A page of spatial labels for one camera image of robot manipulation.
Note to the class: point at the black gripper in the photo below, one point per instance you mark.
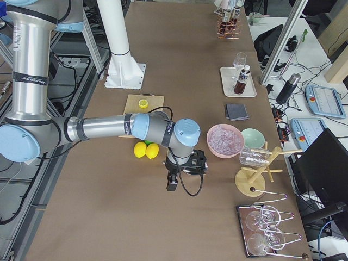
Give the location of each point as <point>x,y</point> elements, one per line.
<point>171,168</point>

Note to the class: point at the tea bottle taken to tray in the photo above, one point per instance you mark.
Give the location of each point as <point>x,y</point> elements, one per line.
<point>242,80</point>

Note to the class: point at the copper wire bottle basket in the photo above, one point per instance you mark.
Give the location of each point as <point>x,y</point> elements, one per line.
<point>228,32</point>

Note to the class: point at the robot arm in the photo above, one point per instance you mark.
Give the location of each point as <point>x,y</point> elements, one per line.
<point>222,5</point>
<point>37,124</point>

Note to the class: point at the tea bottle rear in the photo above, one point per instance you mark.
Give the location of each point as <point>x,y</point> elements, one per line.
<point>226,18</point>

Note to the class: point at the tea bottle side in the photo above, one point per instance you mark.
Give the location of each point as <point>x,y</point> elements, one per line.
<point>235,16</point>

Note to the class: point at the steel ice scoop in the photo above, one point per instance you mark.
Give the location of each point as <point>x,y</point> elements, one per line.
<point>191,171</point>

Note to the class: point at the yellow lemon lower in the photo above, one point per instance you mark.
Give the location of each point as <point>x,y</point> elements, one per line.
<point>152,150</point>

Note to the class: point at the yellow lemon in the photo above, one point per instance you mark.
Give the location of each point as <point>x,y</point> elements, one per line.
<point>140,149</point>
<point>152,150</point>

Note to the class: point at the yellow lemon upper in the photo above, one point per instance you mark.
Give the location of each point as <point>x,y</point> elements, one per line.
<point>140,149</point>

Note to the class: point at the pink bowl of ice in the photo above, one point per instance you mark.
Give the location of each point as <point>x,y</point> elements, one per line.
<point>225,141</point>

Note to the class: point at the wooden cup rack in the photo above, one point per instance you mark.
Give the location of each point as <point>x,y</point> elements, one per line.
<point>249,179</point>

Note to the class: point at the lemon half slice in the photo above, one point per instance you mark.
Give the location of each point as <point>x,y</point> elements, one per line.
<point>143,103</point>

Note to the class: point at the clear glass mug on rack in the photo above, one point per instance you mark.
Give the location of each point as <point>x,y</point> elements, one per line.
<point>256,157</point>

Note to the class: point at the bamboo cutting board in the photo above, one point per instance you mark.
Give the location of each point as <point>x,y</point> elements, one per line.
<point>132,103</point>

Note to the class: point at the green empty bowl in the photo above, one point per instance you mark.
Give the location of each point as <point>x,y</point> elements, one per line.
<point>253,138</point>

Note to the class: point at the grey folded cloth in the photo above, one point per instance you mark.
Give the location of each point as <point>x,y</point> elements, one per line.
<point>236,112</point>

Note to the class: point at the wine glass near upper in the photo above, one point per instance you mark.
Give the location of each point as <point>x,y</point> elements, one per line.
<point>262,218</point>

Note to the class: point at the black glass tray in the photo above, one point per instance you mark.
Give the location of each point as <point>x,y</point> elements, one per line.
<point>242,212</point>

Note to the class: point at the wine glass near lower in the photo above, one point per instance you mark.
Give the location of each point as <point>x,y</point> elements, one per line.
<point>268,243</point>

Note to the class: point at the cream rabbit tray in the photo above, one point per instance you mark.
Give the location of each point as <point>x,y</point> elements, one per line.
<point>233,86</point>

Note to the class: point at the clear wine glass on tray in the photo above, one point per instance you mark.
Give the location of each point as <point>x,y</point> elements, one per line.
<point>238,63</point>

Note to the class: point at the teach pendant lower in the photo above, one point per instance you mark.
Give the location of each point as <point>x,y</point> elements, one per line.
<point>306,130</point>

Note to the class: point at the teach pendant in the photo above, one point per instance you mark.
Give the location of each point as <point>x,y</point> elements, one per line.
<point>324,101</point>
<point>306,130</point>

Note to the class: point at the black thermos bottle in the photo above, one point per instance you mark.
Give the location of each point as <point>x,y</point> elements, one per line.
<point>288,88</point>

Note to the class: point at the black monitor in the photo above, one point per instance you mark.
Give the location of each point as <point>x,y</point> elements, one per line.
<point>322,168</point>

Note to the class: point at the teach pendant upper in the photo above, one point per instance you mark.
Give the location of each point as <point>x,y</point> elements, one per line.
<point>324,101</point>

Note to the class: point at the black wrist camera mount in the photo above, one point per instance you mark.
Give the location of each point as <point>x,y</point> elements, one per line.
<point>197,160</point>

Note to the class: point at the wire glass holder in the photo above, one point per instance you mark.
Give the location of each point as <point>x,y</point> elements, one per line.
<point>289,237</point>

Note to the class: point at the white pedestal column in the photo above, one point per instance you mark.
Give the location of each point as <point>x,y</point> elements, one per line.
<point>123,72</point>

